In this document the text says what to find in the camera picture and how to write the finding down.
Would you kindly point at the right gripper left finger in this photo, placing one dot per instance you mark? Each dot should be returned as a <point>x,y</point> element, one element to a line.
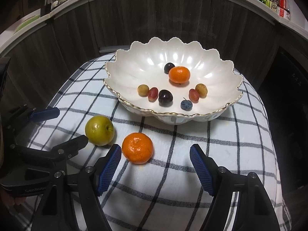
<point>56,209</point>

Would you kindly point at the red label sauce bottle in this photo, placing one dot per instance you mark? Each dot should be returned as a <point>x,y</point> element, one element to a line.
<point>282,10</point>

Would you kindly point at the brown longan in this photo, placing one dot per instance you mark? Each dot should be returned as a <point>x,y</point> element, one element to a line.
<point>202,90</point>
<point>143,90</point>

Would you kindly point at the left hand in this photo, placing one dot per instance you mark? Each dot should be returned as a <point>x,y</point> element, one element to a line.
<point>9,201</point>

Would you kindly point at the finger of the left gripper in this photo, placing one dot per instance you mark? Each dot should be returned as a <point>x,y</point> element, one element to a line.
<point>44,115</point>
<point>70,148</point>

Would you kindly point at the orange mandarin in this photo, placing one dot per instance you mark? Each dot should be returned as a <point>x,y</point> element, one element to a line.
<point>179,75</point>
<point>137,148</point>

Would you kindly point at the red grape tomato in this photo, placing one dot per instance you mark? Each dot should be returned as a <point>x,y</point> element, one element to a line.
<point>153,94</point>
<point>193,95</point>

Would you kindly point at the green apple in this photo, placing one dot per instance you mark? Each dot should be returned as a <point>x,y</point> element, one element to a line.
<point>99,130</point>

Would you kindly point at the red grape tomato front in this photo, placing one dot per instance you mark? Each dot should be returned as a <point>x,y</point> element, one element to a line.
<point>153,94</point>

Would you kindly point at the checkered white cloth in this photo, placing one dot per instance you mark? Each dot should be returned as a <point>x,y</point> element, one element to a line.
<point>164,193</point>

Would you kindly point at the white scalloped ceramic bowl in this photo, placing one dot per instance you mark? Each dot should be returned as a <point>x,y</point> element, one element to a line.
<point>143,63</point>

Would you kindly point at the blueberry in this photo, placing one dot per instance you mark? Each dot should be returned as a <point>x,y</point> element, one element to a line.
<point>186,105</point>

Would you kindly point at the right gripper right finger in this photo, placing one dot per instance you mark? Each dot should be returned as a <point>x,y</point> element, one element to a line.
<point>254,210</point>

